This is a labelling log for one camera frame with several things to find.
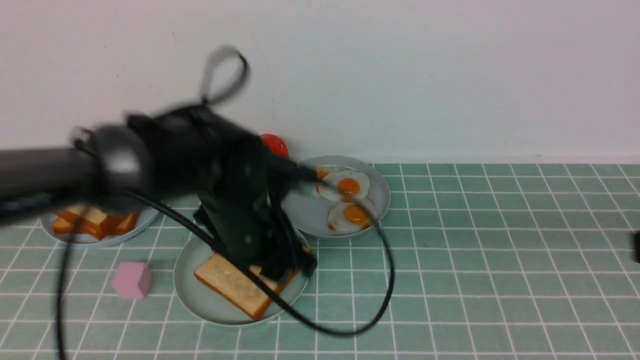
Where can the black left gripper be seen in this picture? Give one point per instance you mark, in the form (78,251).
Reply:
(245,213)

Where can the pink cube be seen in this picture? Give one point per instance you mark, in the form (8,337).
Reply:
(132,280)

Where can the light blue bread plate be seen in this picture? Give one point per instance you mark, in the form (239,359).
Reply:
(86,241)

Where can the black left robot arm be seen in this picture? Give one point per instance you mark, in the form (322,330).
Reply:
(119,168)

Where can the green plate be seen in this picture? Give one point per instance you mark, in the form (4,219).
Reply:
(205,303)

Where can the grey plate with eggs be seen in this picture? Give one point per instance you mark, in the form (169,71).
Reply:
(309,214)

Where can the toast slice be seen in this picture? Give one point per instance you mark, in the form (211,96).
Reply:
(116,226)
(81,213)
(220,276)

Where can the fried egg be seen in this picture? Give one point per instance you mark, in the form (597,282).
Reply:
(322,173)
(347,218)
(344,185)

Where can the red apple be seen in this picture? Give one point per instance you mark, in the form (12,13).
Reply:
(275,144)

